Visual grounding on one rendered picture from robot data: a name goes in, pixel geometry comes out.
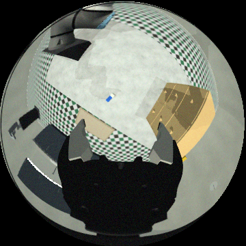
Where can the brown wooden chest of drawers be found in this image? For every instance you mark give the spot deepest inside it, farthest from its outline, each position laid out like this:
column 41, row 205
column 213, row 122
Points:
column 199, row 125

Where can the blue and white eraser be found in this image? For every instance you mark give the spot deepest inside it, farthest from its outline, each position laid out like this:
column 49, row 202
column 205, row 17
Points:
column 110, row 97

